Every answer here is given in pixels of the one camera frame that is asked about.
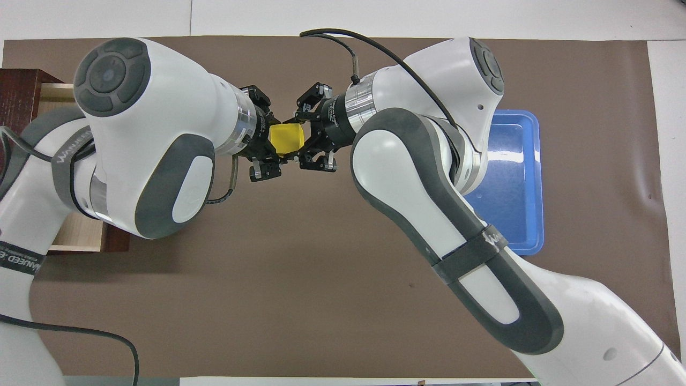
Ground blue plastic tray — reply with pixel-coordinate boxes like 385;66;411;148
464;110;545;256

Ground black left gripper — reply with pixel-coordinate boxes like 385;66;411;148
240;85;282;183

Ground brown paper table mat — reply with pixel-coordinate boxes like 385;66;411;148
2;36;682;378

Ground yellow block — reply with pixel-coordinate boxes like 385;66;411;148
270;123;305;158

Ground black right arm strap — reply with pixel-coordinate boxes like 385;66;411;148
431;225;510;285

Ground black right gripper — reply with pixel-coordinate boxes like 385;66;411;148
296;82;354;172

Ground grey left arm strap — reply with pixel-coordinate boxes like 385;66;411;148
51;126;100;215

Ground black arm strap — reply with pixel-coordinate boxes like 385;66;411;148
0;241;46;277
431;225;510;285

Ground wooden drawer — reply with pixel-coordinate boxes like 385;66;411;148
40;83;131;253

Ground black left arm strap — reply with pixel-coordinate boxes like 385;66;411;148
0;241;46;277

